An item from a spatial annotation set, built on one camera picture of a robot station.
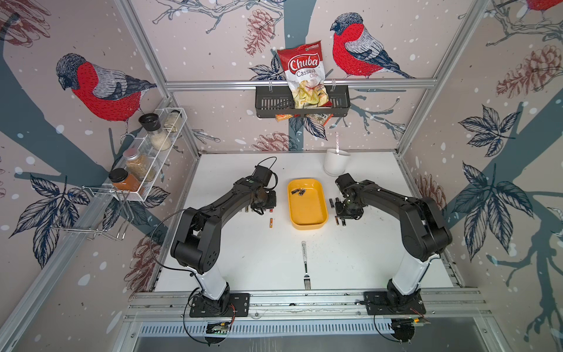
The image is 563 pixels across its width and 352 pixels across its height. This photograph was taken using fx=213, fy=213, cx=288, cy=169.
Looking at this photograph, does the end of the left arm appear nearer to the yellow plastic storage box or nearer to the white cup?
the yellow plastic storage box

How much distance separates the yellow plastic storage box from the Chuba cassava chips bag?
38 cm

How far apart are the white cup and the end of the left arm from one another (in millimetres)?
348

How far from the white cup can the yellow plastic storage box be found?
3.3 inches

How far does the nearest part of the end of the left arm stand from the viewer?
76 cm

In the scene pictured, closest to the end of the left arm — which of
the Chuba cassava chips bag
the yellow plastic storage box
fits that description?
the yellow plastic storage box

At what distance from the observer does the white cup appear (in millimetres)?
1025

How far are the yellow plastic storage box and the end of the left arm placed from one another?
0.14 m

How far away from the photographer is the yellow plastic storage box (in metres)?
0.92
